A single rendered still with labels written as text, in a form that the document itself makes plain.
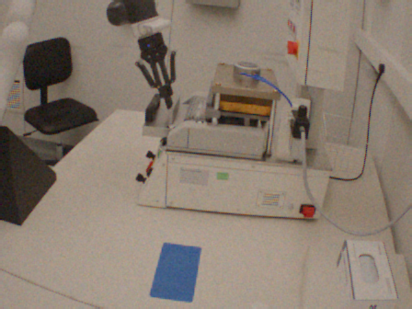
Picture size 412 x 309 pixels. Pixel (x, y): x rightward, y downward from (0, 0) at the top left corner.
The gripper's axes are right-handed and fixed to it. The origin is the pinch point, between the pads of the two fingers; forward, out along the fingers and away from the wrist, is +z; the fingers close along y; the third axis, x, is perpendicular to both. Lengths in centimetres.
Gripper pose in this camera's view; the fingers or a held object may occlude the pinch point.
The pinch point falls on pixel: (166, 97)
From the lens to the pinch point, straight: 135.4
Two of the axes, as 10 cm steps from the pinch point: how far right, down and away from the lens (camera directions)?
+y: -9.6, 2.1, 1.8
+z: 2.7, 8.9, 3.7
